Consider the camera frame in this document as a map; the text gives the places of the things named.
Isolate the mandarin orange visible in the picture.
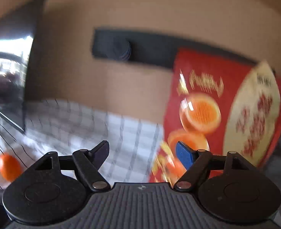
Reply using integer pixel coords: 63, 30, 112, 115
0, 154, 23, 182

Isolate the black white grid tablecloth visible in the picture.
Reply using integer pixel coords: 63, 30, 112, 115
0, 99, 164, 189

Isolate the red quail egg snack bag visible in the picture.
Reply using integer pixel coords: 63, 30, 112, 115
149, 48, 281, 184

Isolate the dark monitor screen left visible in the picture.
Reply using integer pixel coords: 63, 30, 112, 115
0, 0, 46, 132

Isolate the black wall socket strip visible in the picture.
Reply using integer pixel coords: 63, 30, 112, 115
92, 27, 256, 70

